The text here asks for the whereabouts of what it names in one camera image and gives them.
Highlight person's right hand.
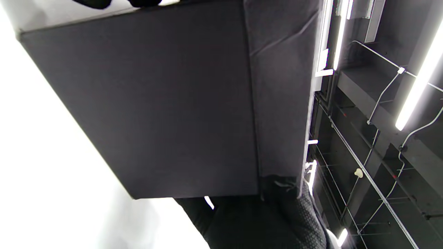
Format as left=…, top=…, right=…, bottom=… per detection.
left=73, top=0, right=162, bottom=10

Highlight person's left hand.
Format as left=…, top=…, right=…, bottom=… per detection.
left=175, top=178, right=334, bottom=249

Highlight black gift box base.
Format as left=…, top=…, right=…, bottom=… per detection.
left=19, top=0, right=260, bottom=200

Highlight long ceiling light strip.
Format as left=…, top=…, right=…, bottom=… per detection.
left=333, top=0, right=350, bottom=71
left=396, top=19, right=443, bottom=131

